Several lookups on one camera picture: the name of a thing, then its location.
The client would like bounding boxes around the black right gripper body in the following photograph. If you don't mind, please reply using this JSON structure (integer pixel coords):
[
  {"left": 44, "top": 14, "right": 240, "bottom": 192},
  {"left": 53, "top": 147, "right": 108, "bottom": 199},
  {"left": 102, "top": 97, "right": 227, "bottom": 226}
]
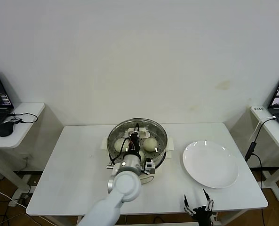
[{"left": 192, "top": 205, "right": 212, "bottom": 226}]

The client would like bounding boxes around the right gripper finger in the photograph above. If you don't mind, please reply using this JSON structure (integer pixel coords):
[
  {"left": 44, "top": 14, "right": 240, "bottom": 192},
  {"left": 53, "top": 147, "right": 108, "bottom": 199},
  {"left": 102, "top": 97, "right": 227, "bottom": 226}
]
[
  {"left": 202, "top": 188, "right": 215, "bottom": 211},
  {"left": 183, "top": 194, "right": 197, "bottom": 216}
]

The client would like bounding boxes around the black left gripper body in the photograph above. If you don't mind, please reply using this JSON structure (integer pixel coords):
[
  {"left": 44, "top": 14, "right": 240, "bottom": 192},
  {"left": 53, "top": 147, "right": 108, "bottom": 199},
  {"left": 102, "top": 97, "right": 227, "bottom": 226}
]
[{"left": 128, "top": 132, "right": 142, "bottom": 155}]

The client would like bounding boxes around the glass lid cream handle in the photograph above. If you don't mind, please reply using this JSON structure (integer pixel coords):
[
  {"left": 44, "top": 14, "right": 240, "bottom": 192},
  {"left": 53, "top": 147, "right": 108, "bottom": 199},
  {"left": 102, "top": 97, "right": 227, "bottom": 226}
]
[{"left": 107, "top": 119, "right": 168, "bottom": 167}]

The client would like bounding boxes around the perforated steel steamer basket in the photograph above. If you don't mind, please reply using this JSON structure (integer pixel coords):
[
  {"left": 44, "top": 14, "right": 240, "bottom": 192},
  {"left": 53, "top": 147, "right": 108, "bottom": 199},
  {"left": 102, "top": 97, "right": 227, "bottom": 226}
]
[{"left": 107, "top": 120, "right": 168, "bottom": 170}]

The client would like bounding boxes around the round white plate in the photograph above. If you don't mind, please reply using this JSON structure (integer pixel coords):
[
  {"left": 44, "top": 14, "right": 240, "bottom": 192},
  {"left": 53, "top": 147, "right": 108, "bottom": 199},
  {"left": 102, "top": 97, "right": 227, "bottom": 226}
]
[{"left": 182, "top": 140, "right": 239, "bottom": 189}]

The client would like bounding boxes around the cream electric cooker pot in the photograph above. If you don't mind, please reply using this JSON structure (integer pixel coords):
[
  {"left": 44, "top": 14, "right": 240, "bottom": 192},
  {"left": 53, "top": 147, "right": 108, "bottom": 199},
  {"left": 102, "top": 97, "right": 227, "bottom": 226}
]
[{"left": 100, "top": 135, "right": 176, "bottom": 186}]

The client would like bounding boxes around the white side desk with label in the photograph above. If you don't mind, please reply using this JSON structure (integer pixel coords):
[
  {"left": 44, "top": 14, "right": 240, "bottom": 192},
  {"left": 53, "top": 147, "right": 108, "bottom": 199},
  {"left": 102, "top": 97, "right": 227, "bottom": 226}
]
[{"left": 251, "top": 106, "right": 279, "bottom": 202}]

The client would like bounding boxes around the white side desk with mouse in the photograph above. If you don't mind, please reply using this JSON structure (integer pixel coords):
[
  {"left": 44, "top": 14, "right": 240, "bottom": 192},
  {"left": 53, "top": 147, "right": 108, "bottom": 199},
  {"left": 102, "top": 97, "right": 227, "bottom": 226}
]
[{"left": 0, "top": 102, "right": 46, "bottom": 201}]

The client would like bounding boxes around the black computer mouse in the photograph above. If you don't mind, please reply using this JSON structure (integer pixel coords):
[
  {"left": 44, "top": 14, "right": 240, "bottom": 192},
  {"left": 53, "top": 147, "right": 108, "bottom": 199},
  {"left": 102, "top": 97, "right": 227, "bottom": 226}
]
[{"left": 0, "top": 121, "right": 14, "bottom": 137}]

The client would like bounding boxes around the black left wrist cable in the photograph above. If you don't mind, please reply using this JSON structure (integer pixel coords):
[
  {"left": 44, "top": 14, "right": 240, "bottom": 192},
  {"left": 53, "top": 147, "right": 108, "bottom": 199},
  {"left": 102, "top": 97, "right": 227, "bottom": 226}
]
[{"left": 106, "top": 138, "right": 130, "bottom": 169}]

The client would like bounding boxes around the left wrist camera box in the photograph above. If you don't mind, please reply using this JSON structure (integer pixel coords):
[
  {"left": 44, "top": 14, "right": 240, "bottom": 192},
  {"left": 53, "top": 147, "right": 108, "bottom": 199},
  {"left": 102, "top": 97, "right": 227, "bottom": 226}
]
[{"left": 143, "top": 159, "right": 157, "bottom": 175}]

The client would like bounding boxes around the black cable with adapter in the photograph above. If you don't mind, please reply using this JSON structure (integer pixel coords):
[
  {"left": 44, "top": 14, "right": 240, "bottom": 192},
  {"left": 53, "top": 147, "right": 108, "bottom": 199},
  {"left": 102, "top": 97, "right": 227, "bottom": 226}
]
[{"left": 245, "top": 117, "right": 278, "bottom": 189}]

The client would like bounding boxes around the white laptop cable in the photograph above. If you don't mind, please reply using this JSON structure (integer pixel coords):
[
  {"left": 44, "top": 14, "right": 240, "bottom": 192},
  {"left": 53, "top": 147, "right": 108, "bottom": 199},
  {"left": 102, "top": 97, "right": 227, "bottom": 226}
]
[{"left": 251, "top": 116, "right": 276, "bottom": 142}]

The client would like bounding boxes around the black hub cable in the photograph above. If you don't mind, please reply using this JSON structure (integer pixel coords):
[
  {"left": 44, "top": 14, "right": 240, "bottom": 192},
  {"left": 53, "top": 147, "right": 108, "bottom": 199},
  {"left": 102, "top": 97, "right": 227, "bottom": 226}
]
[{"left": 7, "top": 112, "right": 39, "bottom": 124}]

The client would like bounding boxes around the white wall socket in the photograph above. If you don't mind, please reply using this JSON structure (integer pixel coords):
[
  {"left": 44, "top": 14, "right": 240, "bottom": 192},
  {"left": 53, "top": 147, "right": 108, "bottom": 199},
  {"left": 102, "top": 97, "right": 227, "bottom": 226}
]
[{"left": 21, "top": 153, "right": 34, "bottom": 163}]

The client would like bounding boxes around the white floor cable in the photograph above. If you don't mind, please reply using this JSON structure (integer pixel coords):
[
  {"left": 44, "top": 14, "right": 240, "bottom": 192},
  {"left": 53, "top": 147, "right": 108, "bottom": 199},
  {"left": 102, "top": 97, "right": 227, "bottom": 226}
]
[{"left": 0, "top": 182, "right": 28, "bottom": 210}]

